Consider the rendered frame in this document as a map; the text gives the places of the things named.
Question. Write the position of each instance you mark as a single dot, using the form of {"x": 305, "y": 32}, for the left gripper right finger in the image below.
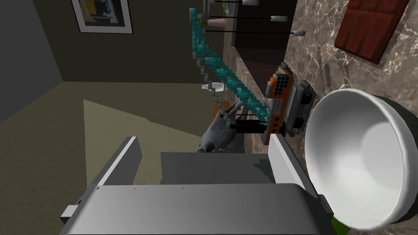
{"x": 283, "y": 164}

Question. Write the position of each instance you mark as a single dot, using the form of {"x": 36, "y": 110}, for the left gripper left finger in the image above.
{"x": 121, "y": 164}

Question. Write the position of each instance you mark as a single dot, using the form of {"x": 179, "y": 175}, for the orange and grey blocky appliance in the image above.
{"x": 279, "y": 101}

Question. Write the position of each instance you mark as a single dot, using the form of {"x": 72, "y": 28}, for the grey lumpy figure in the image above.
{"x": 218, "y": 137}

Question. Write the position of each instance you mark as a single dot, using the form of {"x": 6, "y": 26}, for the white bowl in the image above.
{"x": 356, "y": 156}

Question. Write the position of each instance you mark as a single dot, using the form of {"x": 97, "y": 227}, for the teal lattice rack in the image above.
{"x": 225, "y": 73}

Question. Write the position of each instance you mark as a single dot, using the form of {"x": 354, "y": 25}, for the framed picture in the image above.
{"x": 101, "y": 15}

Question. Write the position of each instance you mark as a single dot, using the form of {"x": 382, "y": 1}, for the dark red wooden board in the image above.
{"x": 370, "y": 27}

